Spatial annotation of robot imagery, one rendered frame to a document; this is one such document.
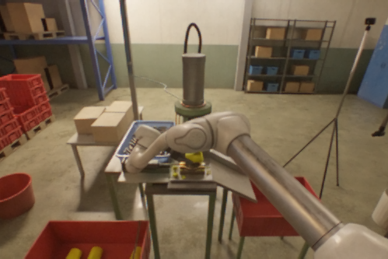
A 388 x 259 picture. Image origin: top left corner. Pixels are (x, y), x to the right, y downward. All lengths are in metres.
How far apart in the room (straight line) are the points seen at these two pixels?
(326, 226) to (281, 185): 0.14
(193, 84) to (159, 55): 5.39
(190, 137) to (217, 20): 5.77
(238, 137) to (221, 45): 5.72
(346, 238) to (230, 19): 6.09
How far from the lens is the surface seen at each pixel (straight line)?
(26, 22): 6.36
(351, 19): 7.67
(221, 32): 6.36
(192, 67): 1.06
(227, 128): 0.74
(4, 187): 3.28
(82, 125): 2.99
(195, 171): 1.37
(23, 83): 4.71
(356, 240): 0.58
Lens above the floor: 1.90
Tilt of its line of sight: 28 degrees down
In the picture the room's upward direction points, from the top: 1 degrees clockwise
